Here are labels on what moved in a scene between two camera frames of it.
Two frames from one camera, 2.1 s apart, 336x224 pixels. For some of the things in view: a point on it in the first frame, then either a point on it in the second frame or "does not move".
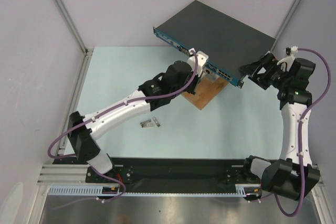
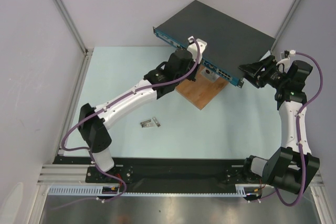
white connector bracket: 202,59 to 193,48
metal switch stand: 208,74 does not move
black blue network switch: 229,43 does not move
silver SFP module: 156,121 does not move
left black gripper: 196,79 to 191,76
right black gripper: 266,68 does not move
